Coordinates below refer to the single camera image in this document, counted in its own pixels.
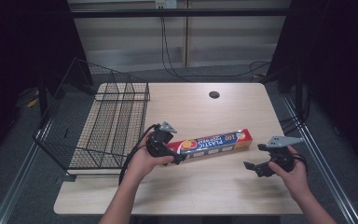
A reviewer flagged black floor cable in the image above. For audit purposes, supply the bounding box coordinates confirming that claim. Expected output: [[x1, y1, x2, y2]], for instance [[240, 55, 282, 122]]
[[159, 16, 272, 82]]

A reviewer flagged left hand-held gripper cable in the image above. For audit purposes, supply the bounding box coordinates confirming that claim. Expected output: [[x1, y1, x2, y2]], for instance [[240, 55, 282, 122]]
[[118, 123, 160, 187]]

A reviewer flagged black horizontal metal bar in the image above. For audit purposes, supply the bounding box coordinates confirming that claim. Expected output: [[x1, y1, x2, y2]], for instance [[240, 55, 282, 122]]
[[69, 7, 291, 19]]

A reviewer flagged person's left hand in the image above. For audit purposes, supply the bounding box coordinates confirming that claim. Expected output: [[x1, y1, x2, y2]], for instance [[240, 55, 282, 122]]
[[125, 130, 175, 187]]

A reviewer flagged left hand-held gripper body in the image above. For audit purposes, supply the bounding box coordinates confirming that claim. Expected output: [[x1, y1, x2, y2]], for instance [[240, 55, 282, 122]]
[[145, 120, 178, 158]]

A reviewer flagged bundle of black cables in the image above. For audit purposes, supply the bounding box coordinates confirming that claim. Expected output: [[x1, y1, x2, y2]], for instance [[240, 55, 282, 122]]
[[279, 91, 310, 136]]

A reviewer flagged black wire basket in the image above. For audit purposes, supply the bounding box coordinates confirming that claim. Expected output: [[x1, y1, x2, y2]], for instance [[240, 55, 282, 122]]
[[32, 57, 152, 177]]

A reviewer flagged right hand-held gripper cable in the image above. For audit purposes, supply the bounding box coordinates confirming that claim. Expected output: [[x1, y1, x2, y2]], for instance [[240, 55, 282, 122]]
[[292, 153, 310, 174]]

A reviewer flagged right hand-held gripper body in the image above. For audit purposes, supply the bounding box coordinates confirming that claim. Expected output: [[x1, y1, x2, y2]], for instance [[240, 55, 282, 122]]
[[265, 134, 305, 174]]

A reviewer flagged white wall socket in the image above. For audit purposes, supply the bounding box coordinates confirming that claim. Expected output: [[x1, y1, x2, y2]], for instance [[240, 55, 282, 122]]
[[155, 0, 178, 10]]

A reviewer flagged person's right hand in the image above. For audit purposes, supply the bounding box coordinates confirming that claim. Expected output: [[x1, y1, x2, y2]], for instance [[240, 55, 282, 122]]
[[267, 146, 312, 203]]

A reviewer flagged hand-held gripper cable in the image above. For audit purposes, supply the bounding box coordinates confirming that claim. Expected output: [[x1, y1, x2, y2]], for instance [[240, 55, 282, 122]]
[[292, 153, 310, 174], [118, 123, 160, 187]]

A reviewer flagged long plastic wrap box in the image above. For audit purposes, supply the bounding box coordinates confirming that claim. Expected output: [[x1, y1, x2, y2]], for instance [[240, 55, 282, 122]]
[[166, 128, 254, 163]]

